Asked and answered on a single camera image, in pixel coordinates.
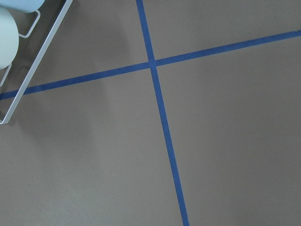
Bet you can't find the pale green cup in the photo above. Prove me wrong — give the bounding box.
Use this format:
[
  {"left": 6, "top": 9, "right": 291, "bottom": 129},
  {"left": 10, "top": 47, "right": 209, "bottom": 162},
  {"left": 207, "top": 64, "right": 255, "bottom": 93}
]
[{"left": 0, "top": 7, "right": 19, "bottom": 70}]

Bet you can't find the light blue cup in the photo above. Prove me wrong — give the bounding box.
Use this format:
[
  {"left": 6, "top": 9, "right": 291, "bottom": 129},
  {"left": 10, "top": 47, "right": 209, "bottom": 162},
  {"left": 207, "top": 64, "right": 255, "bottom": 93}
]
[{"left": 0, "top": 0, "right": 45, "bottom": 13}]

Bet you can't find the white wire cup rack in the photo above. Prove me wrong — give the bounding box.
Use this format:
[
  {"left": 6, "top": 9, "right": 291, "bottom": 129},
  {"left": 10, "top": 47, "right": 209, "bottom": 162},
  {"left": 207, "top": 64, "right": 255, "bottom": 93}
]
[{"left": 0, "top": 0, "right": 73, "bottom": 124}]

